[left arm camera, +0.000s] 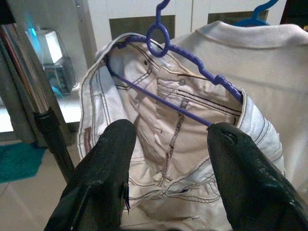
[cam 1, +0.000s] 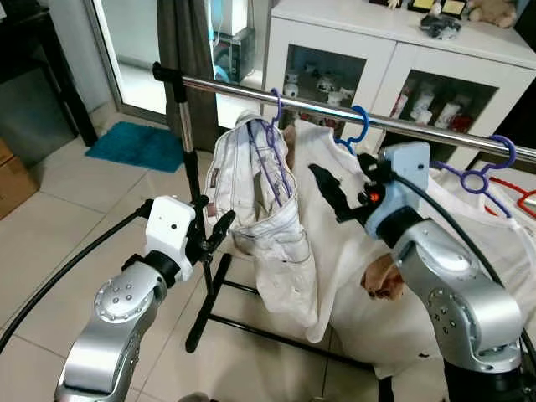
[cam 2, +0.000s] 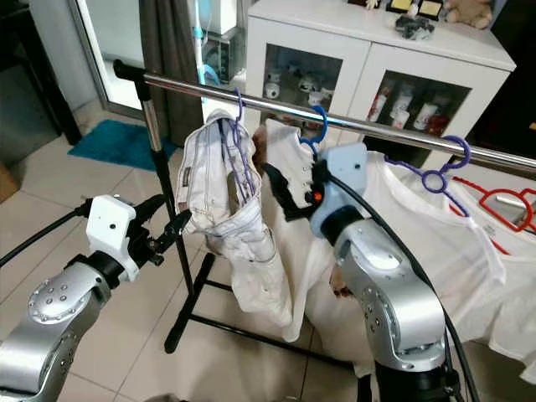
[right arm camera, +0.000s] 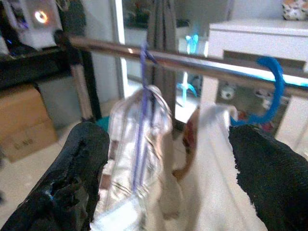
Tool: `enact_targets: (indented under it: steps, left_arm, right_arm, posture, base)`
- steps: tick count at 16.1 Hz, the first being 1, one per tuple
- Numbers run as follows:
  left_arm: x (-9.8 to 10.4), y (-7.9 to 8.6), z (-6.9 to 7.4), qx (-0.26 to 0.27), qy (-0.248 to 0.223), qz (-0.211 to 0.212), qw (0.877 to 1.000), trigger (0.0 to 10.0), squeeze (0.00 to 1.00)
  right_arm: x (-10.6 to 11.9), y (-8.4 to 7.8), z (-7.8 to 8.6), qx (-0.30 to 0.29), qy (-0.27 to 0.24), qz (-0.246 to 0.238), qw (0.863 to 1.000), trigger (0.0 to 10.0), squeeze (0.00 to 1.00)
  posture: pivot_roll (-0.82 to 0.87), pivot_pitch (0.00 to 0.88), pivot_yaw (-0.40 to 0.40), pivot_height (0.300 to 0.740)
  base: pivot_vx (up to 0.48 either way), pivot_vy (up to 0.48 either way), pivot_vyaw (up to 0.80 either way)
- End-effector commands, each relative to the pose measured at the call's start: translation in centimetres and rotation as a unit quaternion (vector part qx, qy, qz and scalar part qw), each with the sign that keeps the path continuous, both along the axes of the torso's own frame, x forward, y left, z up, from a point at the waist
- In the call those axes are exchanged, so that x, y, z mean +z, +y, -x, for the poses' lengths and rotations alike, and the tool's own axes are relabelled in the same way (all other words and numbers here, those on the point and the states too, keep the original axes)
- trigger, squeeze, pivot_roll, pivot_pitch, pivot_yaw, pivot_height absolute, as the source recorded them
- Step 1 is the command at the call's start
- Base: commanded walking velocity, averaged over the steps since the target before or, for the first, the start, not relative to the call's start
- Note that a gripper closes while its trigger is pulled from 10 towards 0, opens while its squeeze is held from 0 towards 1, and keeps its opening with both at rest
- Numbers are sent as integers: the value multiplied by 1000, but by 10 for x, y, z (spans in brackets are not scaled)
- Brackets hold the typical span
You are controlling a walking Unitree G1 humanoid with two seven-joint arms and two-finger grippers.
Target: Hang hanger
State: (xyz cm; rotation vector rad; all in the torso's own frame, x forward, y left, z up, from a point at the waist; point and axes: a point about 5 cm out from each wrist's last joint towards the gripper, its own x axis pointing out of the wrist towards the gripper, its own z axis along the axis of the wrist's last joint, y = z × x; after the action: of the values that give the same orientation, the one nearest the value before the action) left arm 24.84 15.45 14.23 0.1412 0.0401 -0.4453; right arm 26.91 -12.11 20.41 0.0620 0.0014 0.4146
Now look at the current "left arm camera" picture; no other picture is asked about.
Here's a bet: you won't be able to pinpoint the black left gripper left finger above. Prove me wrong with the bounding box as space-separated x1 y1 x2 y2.
44 119 137 231

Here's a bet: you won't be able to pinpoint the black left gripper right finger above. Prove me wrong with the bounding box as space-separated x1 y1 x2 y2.
206 122 308 231

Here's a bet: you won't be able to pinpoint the white denim shorts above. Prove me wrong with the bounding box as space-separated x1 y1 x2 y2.
77 33 287 231

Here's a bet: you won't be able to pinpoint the purple plastic hanger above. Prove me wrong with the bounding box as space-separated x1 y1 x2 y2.
105 0 244 128

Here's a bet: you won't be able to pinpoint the blue plastic hanger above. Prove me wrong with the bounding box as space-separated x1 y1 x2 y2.
232 0 281 27

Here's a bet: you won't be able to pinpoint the teal floor mat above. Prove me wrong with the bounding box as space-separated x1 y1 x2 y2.
0 143 46 183

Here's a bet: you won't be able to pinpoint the clear storage box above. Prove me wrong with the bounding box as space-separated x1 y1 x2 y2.
44 57 77 95

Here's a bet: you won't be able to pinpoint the cream polo shirt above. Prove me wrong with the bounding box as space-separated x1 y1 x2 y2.
168 20 308 193

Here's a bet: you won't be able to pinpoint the white box appliance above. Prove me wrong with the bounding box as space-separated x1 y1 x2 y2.
26 28 64 65

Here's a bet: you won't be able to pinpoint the white cabinet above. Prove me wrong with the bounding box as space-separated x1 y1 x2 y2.
72 0 288 63

